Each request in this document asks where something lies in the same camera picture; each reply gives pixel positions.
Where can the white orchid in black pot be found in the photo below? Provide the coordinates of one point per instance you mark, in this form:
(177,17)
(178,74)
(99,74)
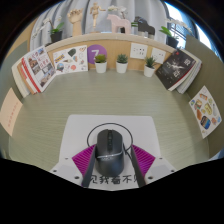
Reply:
(172,41)
(56,36)

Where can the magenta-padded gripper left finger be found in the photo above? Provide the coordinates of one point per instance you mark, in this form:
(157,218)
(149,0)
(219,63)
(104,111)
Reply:
(65,170)

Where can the round purple number sign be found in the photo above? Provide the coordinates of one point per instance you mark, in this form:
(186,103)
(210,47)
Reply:
(96,51)

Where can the white wall socket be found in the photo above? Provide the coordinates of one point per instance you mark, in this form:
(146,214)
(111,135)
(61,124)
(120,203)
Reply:
(138,51)
(158,55)

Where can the white books stack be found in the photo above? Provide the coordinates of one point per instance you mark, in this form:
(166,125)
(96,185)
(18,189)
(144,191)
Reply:
(195,78)

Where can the wooden hand model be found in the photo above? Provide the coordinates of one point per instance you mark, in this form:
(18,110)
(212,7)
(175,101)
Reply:
(76,20)

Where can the white sticker sheet card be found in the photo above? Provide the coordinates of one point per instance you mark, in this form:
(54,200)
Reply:
(70,60)

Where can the white mouse pad, line drawing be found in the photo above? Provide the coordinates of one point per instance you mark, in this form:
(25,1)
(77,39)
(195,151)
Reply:
(80,133)

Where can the thick white book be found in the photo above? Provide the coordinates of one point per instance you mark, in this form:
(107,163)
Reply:
(18,78)

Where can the green desk partition panel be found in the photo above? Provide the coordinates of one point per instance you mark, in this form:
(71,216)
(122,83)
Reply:
(208,66)
(8,66)

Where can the small succulent in white pot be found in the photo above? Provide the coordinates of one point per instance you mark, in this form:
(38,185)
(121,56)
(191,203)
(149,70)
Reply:
(121,67)
(100,67)
(149,71)

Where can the black computer mouse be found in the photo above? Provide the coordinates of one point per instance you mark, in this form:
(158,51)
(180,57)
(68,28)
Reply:
(109,153)

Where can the black cover book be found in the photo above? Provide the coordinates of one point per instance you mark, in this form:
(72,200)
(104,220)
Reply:
(175,70)

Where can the large glass window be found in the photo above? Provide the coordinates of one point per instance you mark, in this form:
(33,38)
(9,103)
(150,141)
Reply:
(181,20)

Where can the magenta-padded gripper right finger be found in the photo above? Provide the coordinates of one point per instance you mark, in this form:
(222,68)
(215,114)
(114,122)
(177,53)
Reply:
(160,169)

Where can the red-spined photo cover book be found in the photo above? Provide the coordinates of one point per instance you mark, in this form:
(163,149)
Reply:
(41,68)

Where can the black wooden horse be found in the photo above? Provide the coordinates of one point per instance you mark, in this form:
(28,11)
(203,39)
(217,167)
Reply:
(146,29)

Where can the wooden mannequin figure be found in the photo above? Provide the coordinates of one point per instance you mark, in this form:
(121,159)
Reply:
(96,13)

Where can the grey pleated curtain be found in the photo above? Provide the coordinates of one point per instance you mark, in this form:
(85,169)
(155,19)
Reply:
(146,10)

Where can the white orchid plant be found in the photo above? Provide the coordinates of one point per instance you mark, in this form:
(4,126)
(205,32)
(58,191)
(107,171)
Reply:
(116,8)

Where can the colourful food sticker sheet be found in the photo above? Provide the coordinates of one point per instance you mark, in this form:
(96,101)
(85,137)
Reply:
(205,111)

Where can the pink wooden horse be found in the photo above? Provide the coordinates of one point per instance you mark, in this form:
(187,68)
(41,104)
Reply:
(118,23)

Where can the beige booklet with red text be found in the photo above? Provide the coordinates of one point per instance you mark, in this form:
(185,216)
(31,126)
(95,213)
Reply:
(10,111)

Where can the brown kraft cover book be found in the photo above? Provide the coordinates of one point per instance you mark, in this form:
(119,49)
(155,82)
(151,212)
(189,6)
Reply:
(27,83)

